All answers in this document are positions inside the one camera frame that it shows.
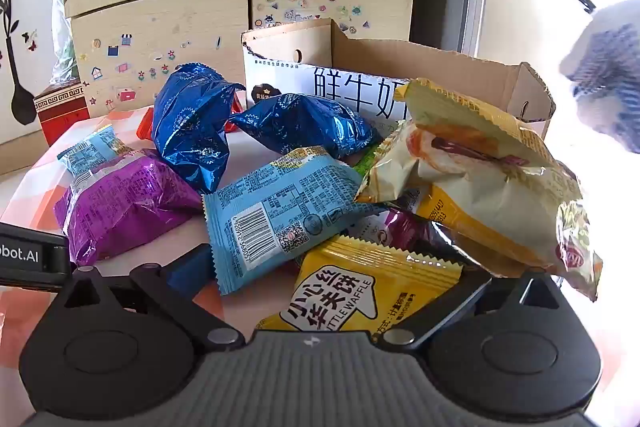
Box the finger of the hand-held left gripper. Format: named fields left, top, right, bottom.
left=49, top=233, right=72, bottom=294

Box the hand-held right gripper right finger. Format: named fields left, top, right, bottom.
left=377, top=269, right=572, bottom=351

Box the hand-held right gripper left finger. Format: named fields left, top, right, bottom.
left=65, top=244, right=247, bottom=352

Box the yellow waffle snack packet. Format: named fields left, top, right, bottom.
left=255, top=234, right=464, bottom=339

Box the purple foil snack packet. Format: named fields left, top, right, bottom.
left=52, top=150, right=207, bottom=266

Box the light blue snack packet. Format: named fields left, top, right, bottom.
left=56, top=124, right=135, bottom=178
left=202, top=146, right=387, bottom=296

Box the blue foil snack packet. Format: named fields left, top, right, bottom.
left=227, top=93, right=384, bottom=160
left=150, top=63, right=247, bottom=194

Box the pale yellow bread packet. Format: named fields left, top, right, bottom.
left=354, top=78, right=604, bottom=304

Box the red snack packet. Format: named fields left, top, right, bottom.
left=136, top=101, right=247, bottom=142

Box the printed cardboard box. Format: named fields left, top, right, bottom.
left=241, top=18, right=557, bottom=148

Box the person's right hand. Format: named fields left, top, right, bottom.
left=559, top=0, right=640, bottom=154

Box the orange checkered tablecloth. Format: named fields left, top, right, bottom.
left=0, top=107, right=361, bottom=427

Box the plain yellow snack packet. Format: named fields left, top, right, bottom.
left=414, top=186, right=528, bottom=279

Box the dark purple snack packet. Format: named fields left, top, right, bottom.
left=344, top=206, right=483, bottom=269

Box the red patterned box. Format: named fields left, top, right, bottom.
left=33, top=82, right=92, bottom=148

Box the green snack packet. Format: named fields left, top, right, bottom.
left=351, top=142, right=387, bottom=174

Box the clear plastic bag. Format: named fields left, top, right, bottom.
left=49, top=0, right=82, bottom=85

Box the beige wooden cabinet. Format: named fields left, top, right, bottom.
left=61, top=0, right=419, bottom=124

